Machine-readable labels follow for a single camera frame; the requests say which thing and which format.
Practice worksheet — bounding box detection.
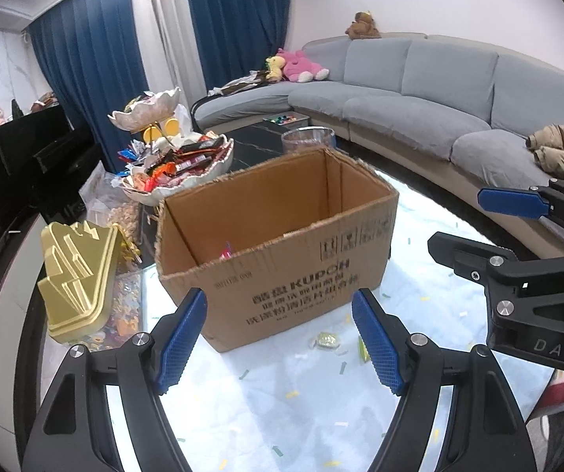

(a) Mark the white tiered shell bowl stand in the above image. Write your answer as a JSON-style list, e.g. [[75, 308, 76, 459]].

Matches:
[[107, 87, 236, 207]]

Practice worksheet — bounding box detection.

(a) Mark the grey sectional sofa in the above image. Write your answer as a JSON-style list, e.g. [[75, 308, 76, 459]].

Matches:
[[190, 33, 564, 261]]

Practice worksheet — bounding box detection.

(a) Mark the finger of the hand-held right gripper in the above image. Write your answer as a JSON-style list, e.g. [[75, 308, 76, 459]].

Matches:
[[477, 178, 564, 254], [427, 231, 529, 301]]

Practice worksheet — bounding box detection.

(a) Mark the gold lid candy container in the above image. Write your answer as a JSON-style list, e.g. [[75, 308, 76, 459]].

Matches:
[[37, 221, 146, 352]]

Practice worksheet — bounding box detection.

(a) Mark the dark clothes pile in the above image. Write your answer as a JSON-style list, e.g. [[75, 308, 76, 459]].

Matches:
[[207, 75, 273, 96]]

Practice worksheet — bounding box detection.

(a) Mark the light blue sprinkle tablecloth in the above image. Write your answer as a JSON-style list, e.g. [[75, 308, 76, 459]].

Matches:
[[21, 164, 558, 472]]

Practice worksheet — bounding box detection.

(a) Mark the black piano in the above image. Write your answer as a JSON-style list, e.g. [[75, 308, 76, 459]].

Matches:
[[0, 105, 103, 222]]

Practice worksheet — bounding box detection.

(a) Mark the clear bag of peanuts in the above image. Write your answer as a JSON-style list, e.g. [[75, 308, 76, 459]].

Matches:
[[79, 162, 140, 247]]

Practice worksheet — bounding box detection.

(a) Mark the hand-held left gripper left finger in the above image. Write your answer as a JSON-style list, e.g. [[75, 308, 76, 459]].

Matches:
[[25, 288, 209, 472]]

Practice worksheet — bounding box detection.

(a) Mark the pink plush toy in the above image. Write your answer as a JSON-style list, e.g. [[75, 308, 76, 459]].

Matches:
[[277, 48, 331, 83]]

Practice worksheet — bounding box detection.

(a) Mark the brown basket of items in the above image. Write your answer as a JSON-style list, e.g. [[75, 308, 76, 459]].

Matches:
[[30, 92, 60, 113]]

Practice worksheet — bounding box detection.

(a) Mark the blue curtain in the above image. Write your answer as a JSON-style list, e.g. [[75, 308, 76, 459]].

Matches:
[[183, 0, 295, 92], [26, 0, 152, 173]]

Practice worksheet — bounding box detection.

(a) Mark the brown cardboard box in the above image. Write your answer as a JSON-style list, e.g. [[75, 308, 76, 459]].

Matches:
[[154, 145, 401, 354]]

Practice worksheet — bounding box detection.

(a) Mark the grey television cabinet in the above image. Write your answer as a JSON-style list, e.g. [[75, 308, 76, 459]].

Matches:
[[0, 206, 51, 443]]

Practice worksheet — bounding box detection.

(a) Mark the yellow plush toy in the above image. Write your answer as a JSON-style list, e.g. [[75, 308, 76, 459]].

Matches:
[[264, 55, 287, 83]]

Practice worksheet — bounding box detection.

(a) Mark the heap of small wrapped candies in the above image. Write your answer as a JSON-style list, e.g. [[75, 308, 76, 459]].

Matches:
[[124, 92, 157, 111]]

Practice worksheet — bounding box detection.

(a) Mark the clear round chocolate jar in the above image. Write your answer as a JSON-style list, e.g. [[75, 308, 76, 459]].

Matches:
[[281, 127, 337, 155]]

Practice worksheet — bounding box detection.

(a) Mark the brown plush bear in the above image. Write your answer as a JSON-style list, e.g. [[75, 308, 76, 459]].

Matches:
[[345, 11, 382, 40]]

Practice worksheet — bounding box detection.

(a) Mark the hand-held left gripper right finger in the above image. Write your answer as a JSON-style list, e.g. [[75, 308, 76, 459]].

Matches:
[[351, 288, 538, 472]]

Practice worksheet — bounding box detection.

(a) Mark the beige puffer jacket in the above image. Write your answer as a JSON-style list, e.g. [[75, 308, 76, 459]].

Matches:
[[525, 124, 564, 185]]

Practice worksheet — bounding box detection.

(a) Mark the white sheer curtain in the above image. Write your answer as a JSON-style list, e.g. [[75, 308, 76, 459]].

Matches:
[[129, 0, 209, 109]]

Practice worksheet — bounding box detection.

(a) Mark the heap of assorted bowl snacks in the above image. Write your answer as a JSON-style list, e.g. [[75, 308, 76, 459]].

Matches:
[[117, 135, 228, 192]]

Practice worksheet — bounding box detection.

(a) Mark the grey storage bin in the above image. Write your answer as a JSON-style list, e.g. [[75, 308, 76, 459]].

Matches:
[[261, 113, 309, 131]]

